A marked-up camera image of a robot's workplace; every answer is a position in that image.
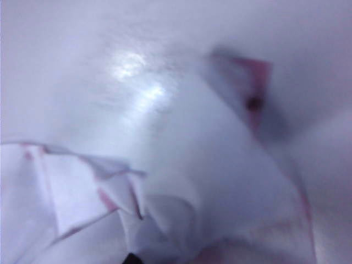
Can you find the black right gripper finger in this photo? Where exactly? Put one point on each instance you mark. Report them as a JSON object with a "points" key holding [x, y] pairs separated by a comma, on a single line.
{"points": [[134, 259]]}

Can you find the white wet wipe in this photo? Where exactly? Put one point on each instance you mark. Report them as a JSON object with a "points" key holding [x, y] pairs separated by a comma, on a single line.
{"points": [[192, 165]]}

